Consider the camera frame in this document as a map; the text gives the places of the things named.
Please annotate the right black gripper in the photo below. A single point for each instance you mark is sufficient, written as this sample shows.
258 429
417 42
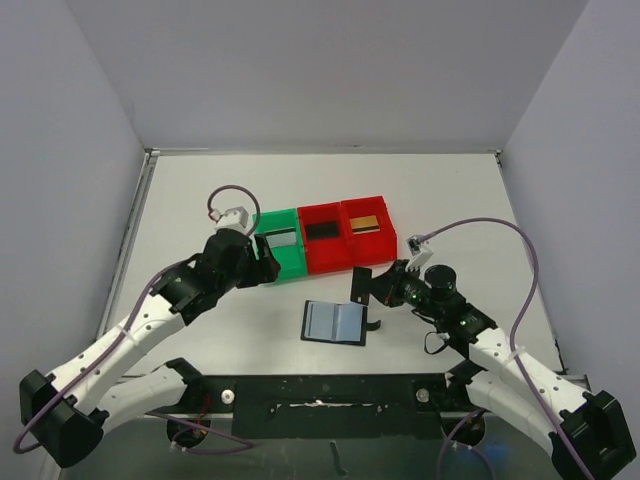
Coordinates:
378 287

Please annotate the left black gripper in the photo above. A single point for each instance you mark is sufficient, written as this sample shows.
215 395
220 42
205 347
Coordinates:
255 265

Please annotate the black credit card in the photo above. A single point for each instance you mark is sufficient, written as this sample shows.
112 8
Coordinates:
360 285
322 230

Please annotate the silver credit card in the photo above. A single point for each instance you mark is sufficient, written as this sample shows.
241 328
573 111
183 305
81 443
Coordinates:
281 238

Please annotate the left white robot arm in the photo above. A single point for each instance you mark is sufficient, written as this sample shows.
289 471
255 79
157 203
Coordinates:
68 411

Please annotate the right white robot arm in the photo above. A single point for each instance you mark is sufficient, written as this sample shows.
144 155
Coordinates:
585 435

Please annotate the gold credit card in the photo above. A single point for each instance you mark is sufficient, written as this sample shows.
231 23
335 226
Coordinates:
364 224

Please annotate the green plastic bin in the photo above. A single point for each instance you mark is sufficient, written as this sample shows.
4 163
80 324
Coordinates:
293 258

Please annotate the right red plastic bin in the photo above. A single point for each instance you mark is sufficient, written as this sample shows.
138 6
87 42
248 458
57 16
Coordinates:
372 248

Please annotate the red plastic bin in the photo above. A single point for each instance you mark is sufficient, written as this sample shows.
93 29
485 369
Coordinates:
330 255
372 248

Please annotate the middle red plastic bin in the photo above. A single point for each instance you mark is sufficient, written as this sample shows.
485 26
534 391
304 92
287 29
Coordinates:
330 255

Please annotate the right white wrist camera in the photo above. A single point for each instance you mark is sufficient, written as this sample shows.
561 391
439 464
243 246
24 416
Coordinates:
420 251

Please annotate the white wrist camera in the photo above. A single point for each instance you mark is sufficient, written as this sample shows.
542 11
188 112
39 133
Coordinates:
420 251
232 219

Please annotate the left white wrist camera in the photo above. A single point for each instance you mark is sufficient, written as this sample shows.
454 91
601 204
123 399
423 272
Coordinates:
232 219

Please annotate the aluminium frame rail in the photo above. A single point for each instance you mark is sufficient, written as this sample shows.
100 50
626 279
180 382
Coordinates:
575 380

